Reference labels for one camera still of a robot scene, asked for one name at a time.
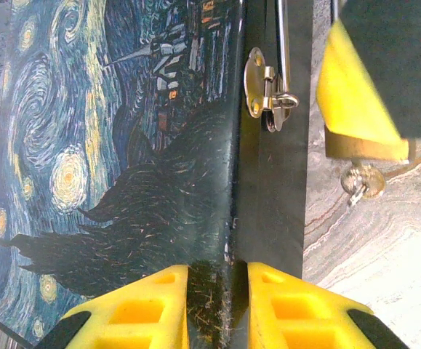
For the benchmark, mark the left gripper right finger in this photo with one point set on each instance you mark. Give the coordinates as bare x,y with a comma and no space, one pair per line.
297,320

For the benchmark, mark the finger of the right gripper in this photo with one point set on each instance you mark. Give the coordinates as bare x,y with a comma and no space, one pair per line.
403,54

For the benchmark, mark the starry night painted box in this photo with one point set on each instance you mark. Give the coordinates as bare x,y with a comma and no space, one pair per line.
123,181

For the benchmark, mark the silver box latch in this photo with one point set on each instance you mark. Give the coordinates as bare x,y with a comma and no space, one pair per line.
255,87

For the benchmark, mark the yellow brass padlock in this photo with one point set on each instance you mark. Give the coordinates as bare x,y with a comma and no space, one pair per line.
352,91

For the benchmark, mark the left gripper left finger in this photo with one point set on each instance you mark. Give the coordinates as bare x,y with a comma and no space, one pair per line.
134,316

